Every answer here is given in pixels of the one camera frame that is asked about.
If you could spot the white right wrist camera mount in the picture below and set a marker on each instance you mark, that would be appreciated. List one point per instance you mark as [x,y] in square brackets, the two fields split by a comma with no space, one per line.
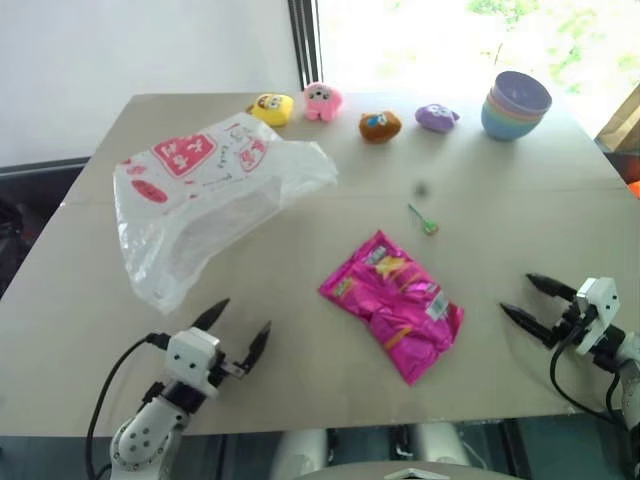
[600,305]

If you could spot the yellow plastic bowl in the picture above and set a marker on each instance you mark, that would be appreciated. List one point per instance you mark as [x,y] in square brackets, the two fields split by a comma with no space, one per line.
[489,107]

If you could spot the purple plush toy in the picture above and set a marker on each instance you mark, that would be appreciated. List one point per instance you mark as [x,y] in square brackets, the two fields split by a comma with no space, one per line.
[436,117]

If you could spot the white red-printed plastic bag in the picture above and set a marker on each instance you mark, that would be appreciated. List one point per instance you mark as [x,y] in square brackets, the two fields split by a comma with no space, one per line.
[190,200]

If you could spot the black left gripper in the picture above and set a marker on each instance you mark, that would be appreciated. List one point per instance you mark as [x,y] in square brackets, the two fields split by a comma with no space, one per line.
[232,371]

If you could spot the grey rounded shape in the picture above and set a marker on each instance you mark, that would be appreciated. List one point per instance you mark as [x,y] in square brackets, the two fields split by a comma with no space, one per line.
[442,445]
[300,452]

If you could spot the green lollipop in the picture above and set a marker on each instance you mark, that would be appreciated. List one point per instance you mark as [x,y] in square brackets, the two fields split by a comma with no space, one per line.
[427,227]

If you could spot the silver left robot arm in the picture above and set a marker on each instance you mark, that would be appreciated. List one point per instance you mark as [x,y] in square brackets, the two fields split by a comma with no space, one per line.
[145,430]

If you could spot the brown plush toy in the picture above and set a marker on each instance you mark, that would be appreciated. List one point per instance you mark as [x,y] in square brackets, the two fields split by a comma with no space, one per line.
[379,127]

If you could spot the purple plastic bowl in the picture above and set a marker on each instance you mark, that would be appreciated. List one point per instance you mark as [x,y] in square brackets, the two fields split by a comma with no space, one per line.
[522,92]

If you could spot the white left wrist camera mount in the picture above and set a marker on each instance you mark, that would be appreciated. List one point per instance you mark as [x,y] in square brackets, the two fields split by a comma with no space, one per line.
[192,357]

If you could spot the grey robot torso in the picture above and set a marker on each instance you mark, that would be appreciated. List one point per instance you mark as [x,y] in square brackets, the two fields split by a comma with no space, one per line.
[405,472]

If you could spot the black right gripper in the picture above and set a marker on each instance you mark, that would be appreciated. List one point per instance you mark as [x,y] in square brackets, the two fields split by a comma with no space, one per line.
[570,327]

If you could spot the pink plush toy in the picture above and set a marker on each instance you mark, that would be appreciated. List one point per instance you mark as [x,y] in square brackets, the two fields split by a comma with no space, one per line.
[321,100]

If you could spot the blue plastic bowl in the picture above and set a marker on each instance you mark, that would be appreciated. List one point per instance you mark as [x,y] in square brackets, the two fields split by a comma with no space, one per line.
[502,130]

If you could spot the yellow plush toy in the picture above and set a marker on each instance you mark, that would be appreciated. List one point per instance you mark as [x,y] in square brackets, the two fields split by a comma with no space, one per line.
[272,107]

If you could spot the dark window frame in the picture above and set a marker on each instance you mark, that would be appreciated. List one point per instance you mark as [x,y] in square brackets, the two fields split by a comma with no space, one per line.
[305,45]

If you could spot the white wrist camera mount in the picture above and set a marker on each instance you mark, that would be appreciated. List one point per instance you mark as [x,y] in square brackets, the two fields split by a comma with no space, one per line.
[192,357]
[600,305]

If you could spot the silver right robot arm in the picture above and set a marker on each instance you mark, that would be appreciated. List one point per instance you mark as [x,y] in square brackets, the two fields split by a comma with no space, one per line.
[627,370]

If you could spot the green plastic bowl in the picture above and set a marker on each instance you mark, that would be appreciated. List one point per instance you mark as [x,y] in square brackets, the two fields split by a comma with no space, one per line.
[486,112]

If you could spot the pink plastic bowl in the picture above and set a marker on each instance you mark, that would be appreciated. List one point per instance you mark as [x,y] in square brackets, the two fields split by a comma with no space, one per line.
[492,103]

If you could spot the orange object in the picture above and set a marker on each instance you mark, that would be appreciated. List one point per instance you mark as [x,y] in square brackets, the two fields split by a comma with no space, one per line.
[635,190]

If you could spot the pink snack packet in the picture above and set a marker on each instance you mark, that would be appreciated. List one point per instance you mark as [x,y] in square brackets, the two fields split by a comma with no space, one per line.
[395,300]

